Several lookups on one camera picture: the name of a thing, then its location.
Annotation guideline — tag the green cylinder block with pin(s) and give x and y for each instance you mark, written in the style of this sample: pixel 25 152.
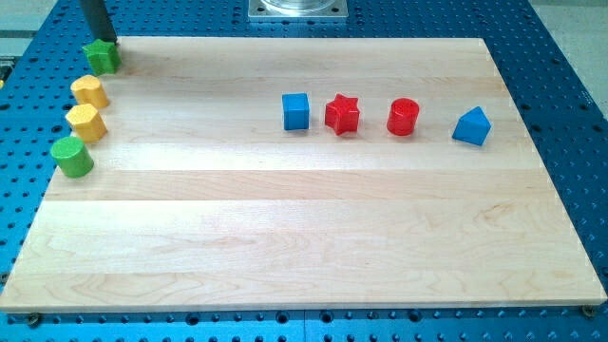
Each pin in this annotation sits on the green cylinder block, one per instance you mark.
pixel 72 157

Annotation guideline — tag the blue triangular prism block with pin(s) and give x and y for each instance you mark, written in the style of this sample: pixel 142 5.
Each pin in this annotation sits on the blue triangular prism block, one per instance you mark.
pixel 473 127

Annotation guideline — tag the red star block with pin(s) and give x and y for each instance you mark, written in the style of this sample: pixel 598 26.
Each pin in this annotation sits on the red star block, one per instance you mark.
pixel 342 114

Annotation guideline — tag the red cylinder block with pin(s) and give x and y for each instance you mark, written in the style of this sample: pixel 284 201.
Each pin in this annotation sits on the red cylinder block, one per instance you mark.
pixel 403 115

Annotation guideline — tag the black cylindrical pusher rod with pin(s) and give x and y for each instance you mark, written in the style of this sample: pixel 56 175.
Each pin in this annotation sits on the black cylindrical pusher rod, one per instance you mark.
pixel 98 19

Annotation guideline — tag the light wooden board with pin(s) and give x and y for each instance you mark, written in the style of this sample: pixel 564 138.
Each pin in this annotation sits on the light wooden board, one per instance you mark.
pixel 200 200

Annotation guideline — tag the yellow heart block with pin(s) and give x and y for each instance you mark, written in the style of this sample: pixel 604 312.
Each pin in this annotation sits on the yellow heart block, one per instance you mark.
pixel 88 89

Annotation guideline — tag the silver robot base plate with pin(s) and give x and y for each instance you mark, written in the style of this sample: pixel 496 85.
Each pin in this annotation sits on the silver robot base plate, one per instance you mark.
pixel 272 9

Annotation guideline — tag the green star block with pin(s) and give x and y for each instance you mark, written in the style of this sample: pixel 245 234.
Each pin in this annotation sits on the green star block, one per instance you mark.
pixel 103 57

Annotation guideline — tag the yellow hexagon block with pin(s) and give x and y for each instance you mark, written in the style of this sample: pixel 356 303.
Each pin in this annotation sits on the yellow hexagon block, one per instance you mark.
pixel 86 121

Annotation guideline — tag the left front board screw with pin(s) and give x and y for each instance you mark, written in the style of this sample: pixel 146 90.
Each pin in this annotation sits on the left front board screw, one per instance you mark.
pixel 33 319

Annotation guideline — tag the right front board screw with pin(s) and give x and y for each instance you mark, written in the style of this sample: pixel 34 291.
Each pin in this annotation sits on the right front board screw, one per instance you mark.
pixel 588 311

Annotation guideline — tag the blue cube block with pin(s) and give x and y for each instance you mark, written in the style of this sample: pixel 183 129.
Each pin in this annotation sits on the blue cube block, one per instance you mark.
pixel 296 111

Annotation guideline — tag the board screw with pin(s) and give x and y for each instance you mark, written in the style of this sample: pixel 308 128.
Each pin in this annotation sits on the board screw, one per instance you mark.
pixel 33 319
pixel 588 311

